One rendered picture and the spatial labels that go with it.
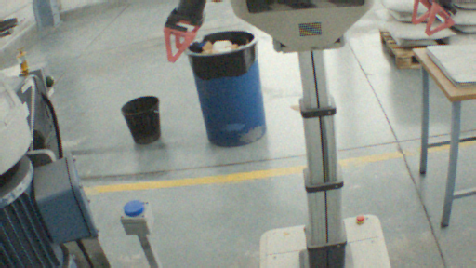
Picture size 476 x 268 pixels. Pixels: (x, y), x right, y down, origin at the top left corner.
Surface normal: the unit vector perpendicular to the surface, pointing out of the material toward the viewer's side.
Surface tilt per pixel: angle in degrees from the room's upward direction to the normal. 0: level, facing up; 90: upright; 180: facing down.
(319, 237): 90
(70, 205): 90
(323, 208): 90
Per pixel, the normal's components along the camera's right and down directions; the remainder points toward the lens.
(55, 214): 0.37, 0.38
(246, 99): 0.57, 0.34
